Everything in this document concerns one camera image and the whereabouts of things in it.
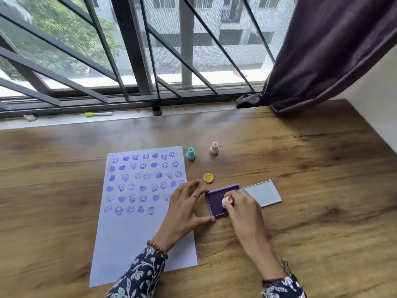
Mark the person's right forearm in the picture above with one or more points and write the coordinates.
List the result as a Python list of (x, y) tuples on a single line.
[(273, 270)]

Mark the yellow smiley stamp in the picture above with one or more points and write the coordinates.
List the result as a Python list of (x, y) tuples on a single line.
[(208, 177)]

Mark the white window sill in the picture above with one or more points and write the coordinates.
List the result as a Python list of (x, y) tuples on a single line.
[(77, 121)]

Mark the dark purple curtain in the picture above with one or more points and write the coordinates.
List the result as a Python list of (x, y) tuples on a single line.
[(325, 52)]

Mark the person's left middle finger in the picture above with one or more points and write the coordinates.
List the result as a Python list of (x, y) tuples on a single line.
[(192, 188)]

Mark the crumpled white paper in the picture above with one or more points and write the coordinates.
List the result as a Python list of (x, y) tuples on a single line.
[(30, 117)]

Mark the purple ink pad case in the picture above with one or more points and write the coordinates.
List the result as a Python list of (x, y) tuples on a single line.
[(217, 201)]

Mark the teal stamp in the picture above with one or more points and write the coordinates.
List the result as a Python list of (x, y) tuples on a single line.
[(190, 154)]

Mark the black metal window grille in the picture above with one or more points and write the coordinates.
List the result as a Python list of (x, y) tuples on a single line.
[(133, 49)]

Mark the pink stamp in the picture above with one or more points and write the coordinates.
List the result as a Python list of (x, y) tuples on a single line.
[(227, 200)]

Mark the small black cup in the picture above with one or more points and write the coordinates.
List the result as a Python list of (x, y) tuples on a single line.
[(157, 111)]

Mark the grey building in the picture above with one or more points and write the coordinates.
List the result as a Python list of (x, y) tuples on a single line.
[(223, 27)]

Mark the person's right thumb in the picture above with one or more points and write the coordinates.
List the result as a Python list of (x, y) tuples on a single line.
[(227, 208)]

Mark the white stamped paper sheet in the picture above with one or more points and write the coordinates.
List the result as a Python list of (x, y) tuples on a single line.
[(133, 238)]

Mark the yellow capped marker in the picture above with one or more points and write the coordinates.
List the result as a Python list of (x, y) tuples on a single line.
[(97, 114)]

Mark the person's left thumb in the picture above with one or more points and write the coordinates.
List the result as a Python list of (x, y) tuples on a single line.
[(204, 220)]

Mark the beige stamp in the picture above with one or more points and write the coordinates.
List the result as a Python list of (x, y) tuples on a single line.
[(214, 149)]

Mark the person's right hand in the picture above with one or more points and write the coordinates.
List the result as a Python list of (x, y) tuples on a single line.
[(248, 220)]

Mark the person's left hand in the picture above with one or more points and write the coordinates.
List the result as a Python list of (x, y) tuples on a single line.
[(180, 214)]

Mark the green tree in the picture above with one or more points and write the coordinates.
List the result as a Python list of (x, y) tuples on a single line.
[(65, 30)]

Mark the person's left forearm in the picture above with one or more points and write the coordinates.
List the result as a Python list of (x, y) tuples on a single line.
[(139, 276)]

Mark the person's left little finger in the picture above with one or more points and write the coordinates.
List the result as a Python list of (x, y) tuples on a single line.
[(172, 197)]

